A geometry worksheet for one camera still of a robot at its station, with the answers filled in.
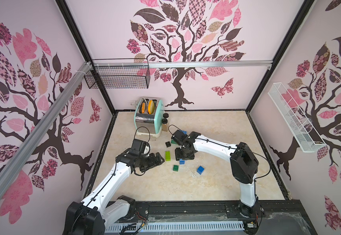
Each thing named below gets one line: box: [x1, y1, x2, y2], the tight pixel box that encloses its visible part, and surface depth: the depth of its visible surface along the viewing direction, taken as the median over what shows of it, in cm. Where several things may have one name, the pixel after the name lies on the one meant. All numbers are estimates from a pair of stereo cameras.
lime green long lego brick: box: [165, 150, 171, 162], surface depth 96 cm
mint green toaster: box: [133, 96, 165, 138], surface depth 99 cm
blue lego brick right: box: [196, 165, 205, 175], surface depth 88 cm
